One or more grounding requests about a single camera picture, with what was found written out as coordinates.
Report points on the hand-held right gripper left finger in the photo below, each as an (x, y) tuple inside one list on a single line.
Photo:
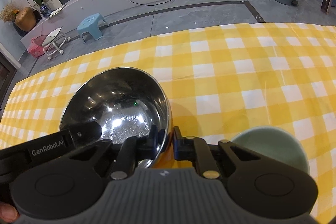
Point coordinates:
[(128, 153)]

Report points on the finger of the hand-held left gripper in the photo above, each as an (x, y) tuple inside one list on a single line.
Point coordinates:
[(84, 134)]

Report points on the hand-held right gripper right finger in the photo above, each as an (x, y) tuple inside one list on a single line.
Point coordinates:
[(178, 148)]

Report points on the orange steel bowl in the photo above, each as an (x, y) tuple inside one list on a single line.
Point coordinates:
[(118, 98)]

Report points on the person's left hand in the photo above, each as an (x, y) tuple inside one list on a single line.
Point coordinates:
[(6, 212)]

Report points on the green ceramic bowl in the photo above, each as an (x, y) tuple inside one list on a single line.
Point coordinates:
[(275, 145)]

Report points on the yellow checked tablecloth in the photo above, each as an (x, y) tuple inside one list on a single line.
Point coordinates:
[(236, 69)]

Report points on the pink basket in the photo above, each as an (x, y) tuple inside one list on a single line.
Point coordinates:
[(35, 48)]

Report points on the white rolling stool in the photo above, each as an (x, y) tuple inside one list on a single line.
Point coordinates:
[(52, 36)]

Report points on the light blue plastic stool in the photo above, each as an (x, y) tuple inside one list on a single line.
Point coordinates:
[(92, 26)]

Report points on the gold vase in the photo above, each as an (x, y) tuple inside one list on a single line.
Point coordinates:
[(25, 19)]

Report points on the dried flowers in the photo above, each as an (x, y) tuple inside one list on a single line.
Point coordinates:
[(8, 12)]

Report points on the small beige heater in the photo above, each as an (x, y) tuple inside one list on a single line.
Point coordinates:
[(326, 3)]

